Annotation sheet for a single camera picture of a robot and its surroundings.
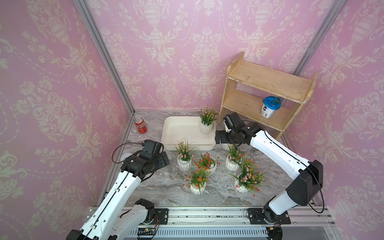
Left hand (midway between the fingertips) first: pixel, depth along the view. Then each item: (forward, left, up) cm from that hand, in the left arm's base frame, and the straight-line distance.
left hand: (162, 162), depth 76 cm
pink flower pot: (+33, -25, -1) cm, 41 cm away
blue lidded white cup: (+28, -58, +16) cm, 66 cm away
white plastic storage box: (+34, -2, -16) cm, 38 cm away
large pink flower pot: (-7, -44, -1) cm, 44 cm away
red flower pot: (+1, -24, -2) cm, 24 cm away
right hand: (+13, -32, +4) cm, 35 cm away
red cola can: (+30, +20, -7) cm, 36 cm away
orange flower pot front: (-12, -19, -4) cm, 23 cm away
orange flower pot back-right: (+16, -37, -10) cm, 41 cm away
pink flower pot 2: (+5, -12, -1) cm, 13 cm away
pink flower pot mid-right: (+3, -38, -2) cm, 38 cm away
